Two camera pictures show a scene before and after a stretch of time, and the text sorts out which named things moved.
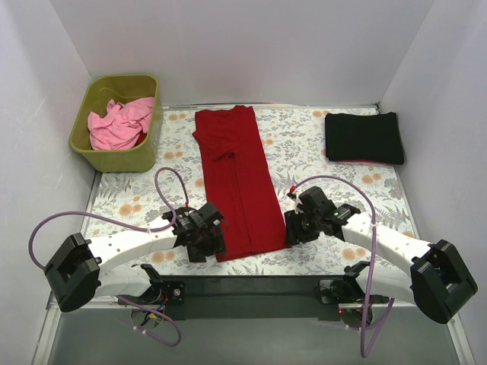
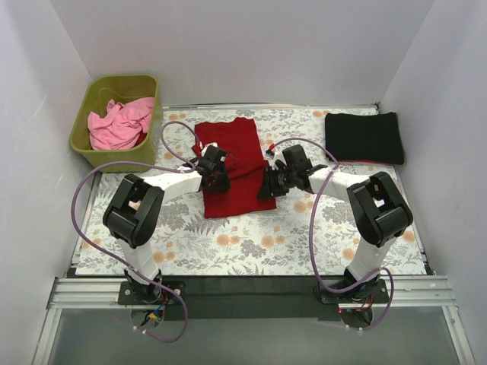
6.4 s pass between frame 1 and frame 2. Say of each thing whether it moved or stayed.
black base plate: stayed
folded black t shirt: stayed
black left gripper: moved
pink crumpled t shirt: stayed
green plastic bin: stayed
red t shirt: moved
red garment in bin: stayed
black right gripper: moved
